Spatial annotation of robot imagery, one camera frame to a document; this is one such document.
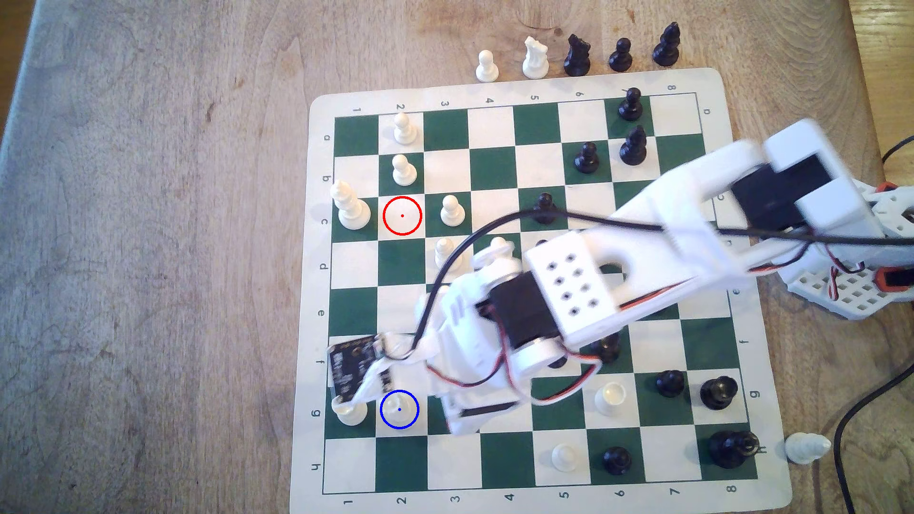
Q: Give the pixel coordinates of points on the black knight chess piece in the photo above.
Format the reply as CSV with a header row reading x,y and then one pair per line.
x,y
577,61

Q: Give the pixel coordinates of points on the black bishop chess piece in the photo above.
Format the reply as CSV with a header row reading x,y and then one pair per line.
x,y
666,50
633,148

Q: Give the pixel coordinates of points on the black rook chess piece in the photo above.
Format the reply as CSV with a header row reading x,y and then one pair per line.
x,y
609,350
718,393

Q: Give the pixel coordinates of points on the white rook chess piece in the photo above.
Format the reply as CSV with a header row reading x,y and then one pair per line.
x,y
611,400
350,415

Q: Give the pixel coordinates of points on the white bishop chess piece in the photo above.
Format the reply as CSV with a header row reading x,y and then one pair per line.
x,y
443,251
807,448

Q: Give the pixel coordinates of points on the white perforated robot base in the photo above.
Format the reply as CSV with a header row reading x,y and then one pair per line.
x,y
835,289

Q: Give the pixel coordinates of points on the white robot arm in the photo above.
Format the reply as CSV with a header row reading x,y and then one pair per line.
x,y
571,285

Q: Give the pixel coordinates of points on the white pawn chess piece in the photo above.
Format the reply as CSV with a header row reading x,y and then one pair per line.
x,y
452,213
501,247
405,131
488,68
565,457
404,172

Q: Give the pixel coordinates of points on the black pawn chess piece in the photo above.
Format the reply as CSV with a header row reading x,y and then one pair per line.
x,y
620,58
617,461
670,384
545,202
587,161
561,362
630,107

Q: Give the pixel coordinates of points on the white knight chess piece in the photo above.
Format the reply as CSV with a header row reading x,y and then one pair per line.
x,y
535,63

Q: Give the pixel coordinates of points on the black king chess piece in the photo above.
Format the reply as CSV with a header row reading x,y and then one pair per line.
x,y
732,449

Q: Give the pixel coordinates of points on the green and white chess mat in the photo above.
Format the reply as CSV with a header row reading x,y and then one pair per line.
x,y
500,460

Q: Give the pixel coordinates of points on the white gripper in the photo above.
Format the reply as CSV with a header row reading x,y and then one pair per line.
x,y
469,419

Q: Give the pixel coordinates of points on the white queen chess piece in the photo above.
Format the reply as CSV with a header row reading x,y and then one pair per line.
x,y
403,412

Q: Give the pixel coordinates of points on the black camera circuit board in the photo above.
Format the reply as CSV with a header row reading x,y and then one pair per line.
x,y
350,365

